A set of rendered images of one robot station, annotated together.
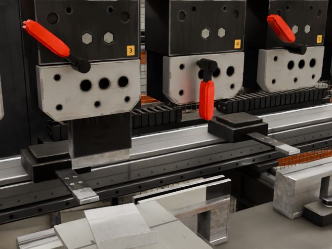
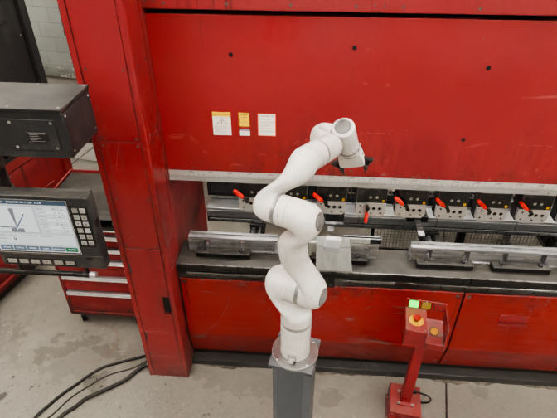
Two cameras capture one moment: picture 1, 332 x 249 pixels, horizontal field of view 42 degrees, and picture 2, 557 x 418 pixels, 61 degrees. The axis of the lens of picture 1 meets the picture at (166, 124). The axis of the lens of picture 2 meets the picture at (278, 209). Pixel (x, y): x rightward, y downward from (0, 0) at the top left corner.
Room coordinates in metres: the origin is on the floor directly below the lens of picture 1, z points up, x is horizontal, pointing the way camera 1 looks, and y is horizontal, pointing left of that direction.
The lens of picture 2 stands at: (-1.17, -0.80, 2.58)
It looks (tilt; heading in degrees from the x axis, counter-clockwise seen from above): 35 degrees down; 35
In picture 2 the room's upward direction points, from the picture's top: straight up
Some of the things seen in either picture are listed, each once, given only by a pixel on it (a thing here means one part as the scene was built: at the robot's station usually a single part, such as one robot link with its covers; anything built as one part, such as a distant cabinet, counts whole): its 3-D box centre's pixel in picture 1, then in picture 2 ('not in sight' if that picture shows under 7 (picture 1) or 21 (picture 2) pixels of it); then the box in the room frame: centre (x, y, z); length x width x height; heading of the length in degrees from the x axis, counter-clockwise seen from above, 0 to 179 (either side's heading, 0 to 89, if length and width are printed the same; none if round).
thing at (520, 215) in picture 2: not in sight; (531, 205); (1.15, -0.74, 1.26); 0.15 x 0.09 x 0.17; 120
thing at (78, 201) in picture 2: not in sight; (49, 225); (-0.43, 0.86, 1.42); 0.45 x 0.12 x 0.36; 121
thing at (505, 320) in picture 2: not in sight; (513, 321); (1.04, -0.86, 0.58); 0.15 x 0.02 x 0.07; 120
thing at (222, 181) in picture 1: (184, 195); (362, 239); (0.74, -0.03, 0.98); 0.20 x 0.03 x 0.03; 120
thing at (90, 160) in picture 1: (100, 136); (334, 216); (0.66, 0.10, 1.13); 0.10 x 0.02 x 0.10; 120
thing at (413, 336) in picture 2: not in sight; (424, 324); (0.58, -0.49, 0.75); 0.20 x 0.16 x 0.18; 113
